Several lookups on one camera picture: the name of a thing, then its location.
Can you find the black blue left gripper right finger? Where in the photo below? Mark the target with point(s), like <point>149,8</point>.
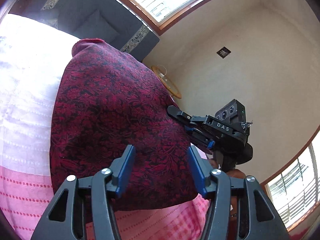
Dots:
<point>256,218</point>

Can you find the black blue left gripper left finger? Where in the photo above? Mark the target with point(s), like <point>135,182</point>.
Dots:
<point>64,217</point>

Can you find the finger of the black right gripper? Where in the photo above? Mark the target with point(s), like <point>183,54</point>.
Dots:
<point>188,121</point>

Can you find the maroon floral patterned cloth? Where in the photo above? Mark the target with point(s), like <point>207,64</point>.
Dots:
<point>106,101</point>

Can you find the person's right hand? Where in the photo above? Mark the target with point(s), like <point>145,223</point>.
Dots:
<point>235,173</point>

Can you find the wooden framed side window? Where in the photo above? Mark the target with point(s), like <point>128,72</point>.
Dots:
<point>295,190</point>

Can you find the round wooden side table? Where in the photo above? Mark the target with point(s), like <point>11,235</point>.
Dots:
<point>161,72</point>

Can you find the dark grey bed headboard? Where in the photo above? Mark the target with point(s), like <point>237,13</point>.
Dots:
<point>108,20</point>

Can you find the black camera box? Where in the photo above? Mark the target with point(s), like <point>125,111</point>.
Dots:
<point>231,116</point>

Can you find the dark wall switch plate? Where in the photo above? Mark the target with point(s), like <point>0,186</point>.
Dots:
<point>223,52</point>

